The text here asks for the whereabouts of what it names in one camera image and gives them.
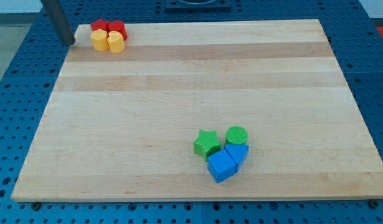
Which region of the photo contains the green star block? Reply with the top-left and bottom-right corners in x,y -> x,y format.
194,129 -> 221,162

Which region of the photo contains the green cylinder block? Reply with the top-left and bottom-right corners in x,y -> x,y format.
225,126 -> 248,144

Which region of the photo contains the blue triangle block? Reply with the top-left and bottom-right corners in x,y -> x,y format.
225,144 -> 249,173

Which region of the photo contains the blue cube block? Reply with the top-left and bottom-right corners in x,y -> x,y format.
207,149 -> 237,183

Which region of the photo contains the yellow heart block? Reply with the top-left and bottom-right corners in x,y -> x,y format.
107,31 -> 126,54

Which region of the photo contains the red cylinder block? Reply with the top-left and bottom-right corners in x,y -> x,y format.
108,21 -> 128,41

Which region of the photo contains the yellow hexagon block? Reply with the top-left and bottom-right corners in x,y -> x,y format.
90,29 -> 110,52

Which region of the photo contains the red star block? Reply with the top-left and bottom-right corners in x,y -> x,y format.
90,19 -> 110,32

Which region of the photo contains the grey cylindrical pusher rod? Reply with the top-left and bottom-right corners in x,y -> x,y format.
40,0 -> 76,46

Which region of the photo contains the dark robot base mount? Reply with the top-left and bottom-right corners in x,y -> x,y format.
164,0 -> 232,12

